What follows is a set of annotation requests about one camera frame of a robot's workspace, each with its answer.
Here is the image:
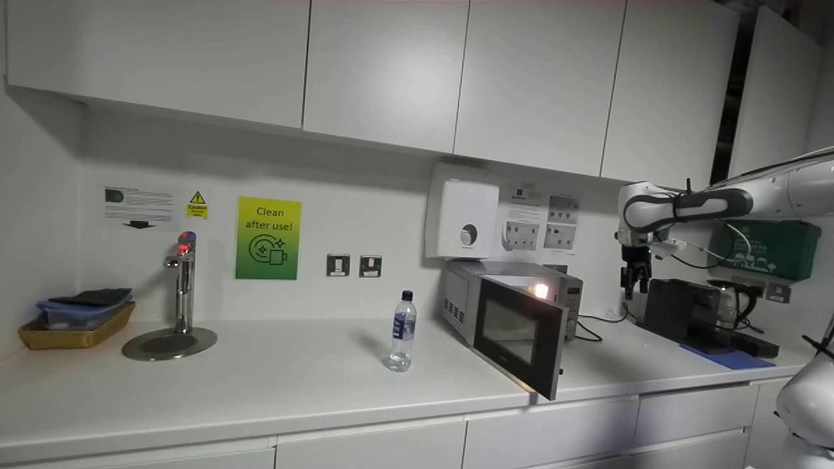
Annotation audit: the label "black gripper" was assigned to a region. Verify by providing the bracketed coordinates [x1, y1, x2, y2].
[620, 248, 653, 297]

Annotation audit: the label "black microwave door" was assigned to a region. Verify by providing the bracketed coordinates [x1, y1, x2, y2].
[476, 279, 567, 399]

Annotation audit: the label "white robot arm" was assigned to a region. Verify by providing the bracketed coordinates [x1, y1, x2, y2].
[615, 146, 834, 469]

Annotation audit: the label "silver microwave oven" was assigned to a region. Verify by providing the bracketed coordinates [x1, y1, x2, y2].
[440, 259, 585, 344]

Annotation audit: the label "black coffee machine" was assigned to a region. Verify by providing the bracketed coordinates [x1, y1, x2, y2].
[642, 279, 779, 356]

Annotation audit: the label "blue mat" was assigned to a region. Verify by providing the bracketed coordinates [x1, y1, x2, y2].
[684, 345, 775, 370]

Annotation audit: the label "green first aid box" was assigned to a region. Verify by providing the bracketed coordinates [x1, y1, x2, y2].
[710, 222, 821, 281]

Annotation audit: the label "white paper towel dispenser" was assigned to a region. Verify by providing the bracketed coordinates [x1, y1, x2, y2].
[425, 179, 502, 257]

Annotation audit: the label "white upper cabinets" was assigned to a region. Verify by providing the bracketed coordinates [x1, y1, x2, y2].
[8, 0, 825, 185]

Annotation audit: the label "white cabinets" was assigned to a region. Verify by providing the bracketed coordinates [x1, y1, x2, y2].
[4, 382, 787, 469]
[8, 0, 825, 185]

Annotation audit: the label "white lower cabinets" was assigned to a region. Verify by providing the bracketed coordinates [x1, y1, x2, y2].
[4, 382, 787, 469]

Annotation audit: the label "clear plastic water bottle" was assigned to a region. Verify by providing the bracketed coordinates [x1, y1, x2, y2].
[390, 289, 417, 373]

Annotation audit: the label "green yellow clean sign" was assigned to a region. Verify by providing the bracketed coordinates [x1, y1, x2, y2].
[236, 197, 304, 281]

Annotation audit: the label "small yellow warning sticker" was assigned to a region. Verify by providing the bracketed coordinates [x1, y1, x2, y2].
[186, 190, 210, 219]

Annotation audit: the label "chrome tap with drip tray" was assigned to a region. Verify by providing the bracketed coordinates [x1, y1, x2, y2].
[122, 231, 216, 362]

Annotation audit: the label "white notice label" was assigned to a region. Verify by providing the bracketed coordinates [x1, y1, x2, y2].
[103, 185, 175, 228]

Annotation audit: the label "wicker basket with cloths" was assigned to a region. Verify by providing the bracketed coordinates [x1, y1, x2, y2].
[20, 289, 136, 349]

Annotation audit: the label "black power cables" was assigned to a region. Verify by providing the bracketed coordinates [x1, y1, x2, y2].
[572, 304, 631, 344]

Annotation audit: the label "right wall switch plate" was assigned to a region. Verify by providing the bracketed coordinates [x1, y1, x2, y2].
[361, 255, 383, 279]

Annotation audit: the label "wall switch plate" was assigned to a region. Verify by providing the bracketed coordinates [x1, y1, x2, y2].
[326, 255, 349, 279]
[361, 255, 383, 279]

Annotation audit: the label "left wall switch plate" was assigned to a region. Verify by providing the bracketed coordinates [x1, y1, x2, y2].
[326, 255, 349, 279]

